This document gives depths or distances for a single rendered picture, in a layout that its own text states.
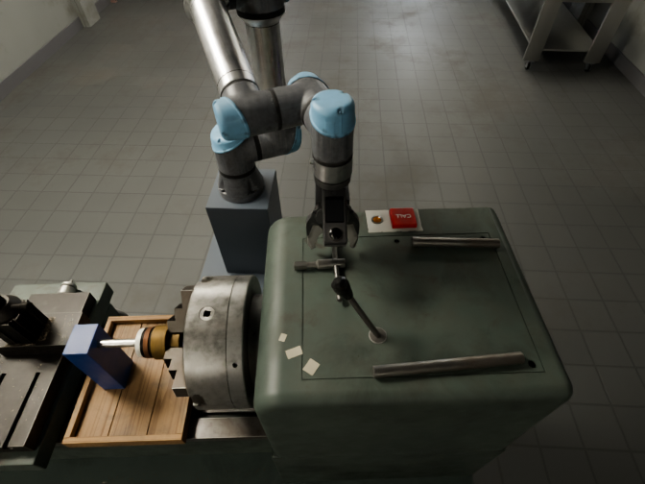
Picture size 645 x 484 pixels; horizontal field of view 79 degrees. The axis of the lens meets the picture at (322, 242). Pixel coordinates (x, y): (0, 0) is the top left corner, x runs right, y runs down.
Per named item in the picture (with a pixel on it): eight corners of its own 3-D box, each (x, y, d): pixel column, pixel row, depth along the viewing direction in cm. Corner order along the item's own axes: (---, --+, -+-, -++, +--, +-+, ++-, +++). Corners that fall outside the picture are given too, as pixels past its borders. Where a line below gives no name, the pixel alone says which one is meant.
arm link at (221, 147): (214, 157, 125) (203, 119, 114) (254, 147, 128) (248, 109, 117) (221, 180, 117) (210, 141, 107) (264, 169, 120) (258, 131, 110)
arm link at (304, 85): (265, 75, 73) (282, 104, 66) (321, 64, 75) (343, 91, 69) (270, 113, 79) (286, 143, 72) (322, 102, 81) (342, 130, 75)
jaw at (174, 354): (212, 345, 92) (202, 392, 83) (217, 356, 95) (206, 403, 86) (165, 346, 92) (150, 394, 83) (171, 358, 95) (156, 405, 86)
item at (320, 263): (294, 273, 88) (345, 270, 88) (293, 266, 86) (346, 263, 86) (294, 265, 89) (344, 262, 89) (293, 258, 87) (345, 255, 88)
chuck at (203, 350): (255, 307, 118) (234, 251, 92) (247, 421, 100) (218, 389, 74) (226, 308, 118) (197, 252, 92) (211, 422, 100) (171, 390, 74)
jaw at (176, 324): (218, 324, 98) (215, 278, 96) (213, 332, 93) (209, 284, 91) (175, 326, 98) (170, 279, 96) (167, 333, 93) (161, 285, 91)
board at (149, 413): (208, 320, 124) (205, 313, 121) (185, 444, 101) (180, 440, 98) (113, 323, 124) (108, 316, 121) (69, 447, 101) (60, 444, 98)
